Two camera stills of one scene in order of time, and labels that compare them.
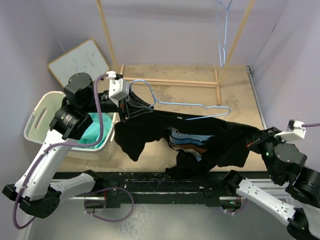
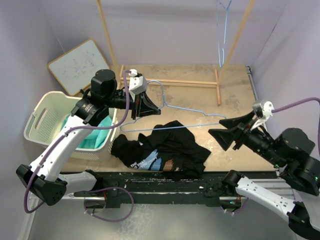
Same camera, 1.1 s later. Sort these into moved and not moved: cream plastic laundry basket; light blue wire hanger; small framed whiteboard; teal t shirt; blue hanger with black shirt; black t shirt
Moved: blue hanger with black shirt; black t shirt
Not moved: small framed whiteboard; cream plastic laundry basket; teal t shirt; light blue wire hanger
